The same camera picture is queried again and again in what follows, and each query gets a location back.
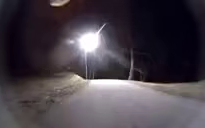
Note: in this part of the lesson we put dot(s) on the grey asphalt path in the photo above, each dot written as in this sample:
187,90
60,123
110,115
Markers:
123,106

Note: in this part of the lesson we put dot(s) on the leaf-strewn verge with slope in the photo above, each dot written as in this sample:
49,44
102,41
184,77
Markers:
40,93

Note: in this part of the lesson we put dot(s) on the leaf-strewn flat verge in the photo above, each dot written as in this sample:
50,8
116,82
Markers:
190,88

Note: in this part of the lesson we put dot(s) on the street lamp on pole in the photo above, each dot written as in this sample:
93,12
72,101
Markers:
89,42

